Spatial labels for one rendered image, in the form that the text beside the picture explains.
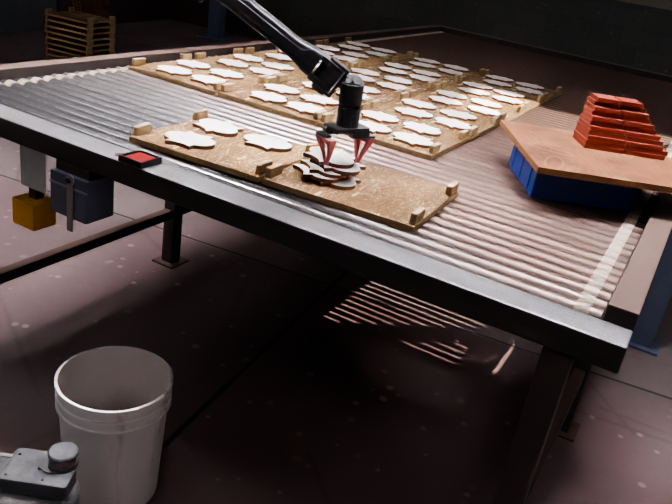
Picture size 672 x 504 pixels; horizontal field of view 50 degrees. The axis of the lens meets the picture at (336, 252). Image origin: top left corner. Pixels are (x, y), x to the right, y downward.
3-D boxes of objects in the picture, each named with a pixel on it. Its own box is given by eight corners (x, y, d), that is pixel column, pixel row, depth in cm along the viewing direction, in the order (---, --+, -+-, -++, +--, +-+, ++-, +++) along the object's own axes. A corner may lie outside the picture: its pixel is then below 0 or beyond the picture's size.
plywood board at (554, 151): (718, 201, 192) (721, 194, 191) (536, 173, 189) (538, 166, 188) (647, 148, 237) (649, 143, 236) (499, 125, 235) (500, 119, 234)
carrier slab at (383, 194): (412, 233, 165) (414, 226, 164) (261, 184, 179) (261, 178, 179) (457, 195, 194) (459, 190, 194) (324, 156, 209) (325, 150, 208)
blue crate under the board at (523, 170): (634, 213, 204) (646, 180, 200) (528, 197, 202) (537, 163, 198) (599, 178, 232) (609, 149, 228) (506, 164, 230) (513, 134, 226)
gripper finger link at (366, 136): (334, 159, 185) (338, 123, 181) (356, 157, 189) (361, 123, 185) (349, 167, 180) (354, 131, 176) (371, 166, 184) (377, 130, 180)
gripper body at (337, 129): (321, 129, 179) (325, 100, 176) (355, 128, 184) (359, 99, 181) (336, 137, 174) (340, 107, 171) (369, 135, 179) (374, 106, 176)
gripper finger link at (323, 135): (311, 161, 181) (315, 124, 177) (334, 159, 185) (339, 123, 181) (325, 169, 176) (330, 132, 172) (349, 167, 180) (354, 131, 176)
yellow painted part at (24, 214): (33, 232, 203) (31, 152, 193) (11, 222, 206) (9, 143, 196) (56, 224, 209) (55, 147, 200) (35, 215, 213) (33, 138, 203)
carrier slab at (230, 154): (257, 183, 179) (258, 177, 179) (128, 141, 193) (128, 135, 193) (320, 155, 209) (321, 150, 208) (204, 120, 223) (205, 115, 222)
